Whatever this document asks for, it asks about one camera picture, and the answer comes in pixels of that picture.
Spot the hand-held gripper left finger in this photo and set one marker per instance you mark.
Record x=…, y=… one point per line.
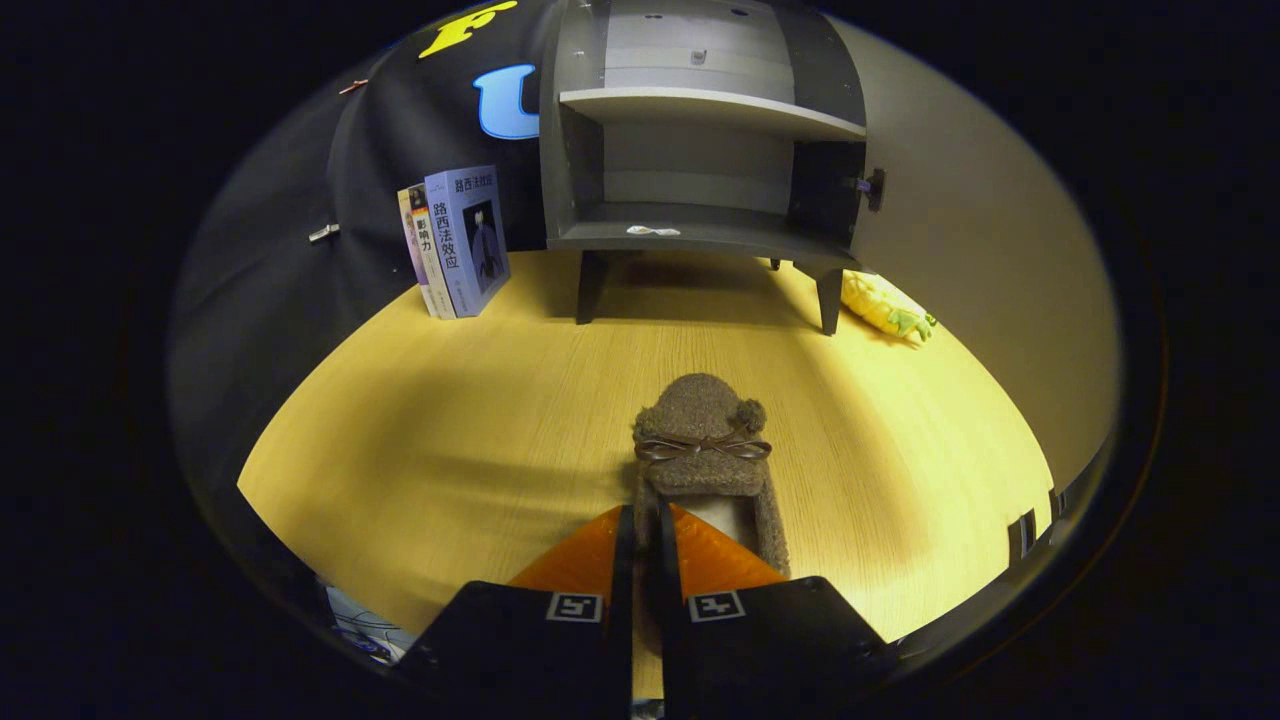
x=622, y=600

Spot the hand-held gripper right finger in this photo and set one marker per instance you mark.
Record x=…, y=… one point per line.
x=668, y=600

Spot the brown fuzzy shoe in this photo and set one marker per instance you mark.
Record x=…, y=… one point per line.
x=700, y=410

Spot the grey shoe cabinet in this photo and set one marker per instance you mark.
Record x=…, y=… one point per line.
x=700, y=105

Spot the yellow plush toy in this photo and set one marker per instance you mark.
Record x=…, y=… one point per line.
x=885, y=305

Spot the blue book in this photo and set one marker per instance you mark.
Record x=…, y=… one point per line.
x=470, y=240

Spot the white spine book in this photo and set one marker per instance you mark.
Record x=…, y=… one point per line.
x=425, y=250

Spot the silver clip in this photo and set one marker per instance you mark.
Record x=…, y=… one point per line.
x=323, y=232

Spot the black backdrop cloth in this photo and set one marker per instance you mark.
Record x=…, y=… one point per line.
x=280, y=220

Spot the red clip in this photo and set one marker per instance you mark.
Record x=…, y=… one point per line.
x=352, y=86

